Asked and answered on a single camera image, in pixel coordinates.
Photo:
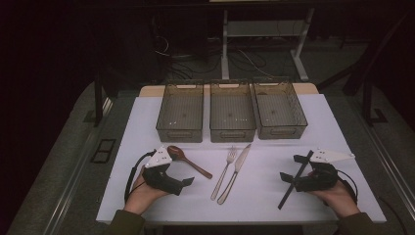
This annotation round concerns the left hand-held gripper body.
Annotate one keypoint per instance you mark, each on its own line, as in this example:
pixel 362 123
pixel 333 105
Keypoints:
pixel 160 181

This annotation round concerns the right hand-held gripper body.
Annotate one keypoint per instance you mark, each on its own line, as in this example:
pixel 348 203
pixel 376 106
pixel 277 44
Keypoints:
pixel 321 178

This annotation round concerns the brown wooden spoon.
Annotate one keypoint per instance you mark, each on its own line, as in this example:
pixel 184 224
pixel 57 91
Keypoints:
pixel 176 152

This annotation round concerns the silver metal fork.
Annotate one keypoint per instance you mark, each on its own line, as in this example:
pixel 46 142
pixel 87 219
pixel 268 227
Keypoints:
pixel 223 174

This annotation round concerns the clear brown plastic basket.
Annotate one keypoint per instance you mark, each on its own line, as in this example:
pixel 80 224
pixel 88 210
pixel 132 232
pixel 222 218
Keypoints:
pixel 181 111
pixel 232 111
pixel 277 109

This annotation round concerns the silver metal knife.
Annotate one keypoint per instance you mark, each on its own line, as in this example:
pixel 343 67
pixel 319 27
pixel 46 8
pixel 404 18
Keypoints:
pixel 239 163

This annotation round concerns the person's left hand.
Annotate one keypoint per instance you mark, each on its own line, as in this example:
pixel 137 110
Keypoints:
pixel 140 197

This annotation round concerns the person's right hand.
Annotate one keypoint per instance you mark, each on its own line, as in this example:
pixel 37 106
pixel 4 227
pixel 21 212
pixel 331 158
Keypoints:
pixel 341 199

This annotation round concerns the white table cover sheet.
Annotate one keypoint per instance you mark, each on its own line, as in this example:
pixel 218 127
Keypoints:
pixel 147 130

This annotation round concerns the black metal stand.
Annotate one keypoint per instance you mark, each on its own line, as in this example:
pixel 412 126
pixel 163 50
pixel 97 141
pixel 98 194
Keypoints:
pixel 368 98

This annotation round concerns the white metal stand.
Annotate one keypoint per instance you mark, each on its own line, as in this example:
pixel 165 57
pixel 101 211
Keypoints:
pixel 224 49

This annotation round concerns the black floor socket frame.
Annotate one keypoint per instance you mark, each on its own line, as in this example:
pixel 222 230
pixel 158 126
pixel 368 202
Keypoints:
pixel 98 158

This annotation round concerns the metal floor rail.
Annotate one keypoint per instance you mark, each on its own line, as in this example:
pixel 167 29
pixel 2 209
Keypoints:
pixel 391 169
pixel 70 196

